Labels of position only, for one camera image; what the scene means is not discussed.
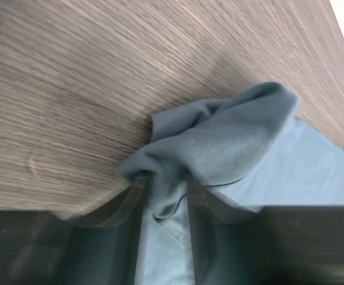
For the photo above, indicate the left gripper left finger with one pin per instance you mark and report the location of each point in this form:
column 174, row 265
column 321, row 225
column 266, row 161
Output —
column 37, row 247

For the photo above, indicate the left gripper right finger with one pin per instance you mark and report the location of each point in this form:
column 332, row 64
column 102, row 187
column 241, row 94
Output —
column 276, row 245

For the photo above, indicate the grey blue t shirt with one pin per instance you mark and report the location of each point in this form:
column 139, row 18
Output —
column 250, row 150

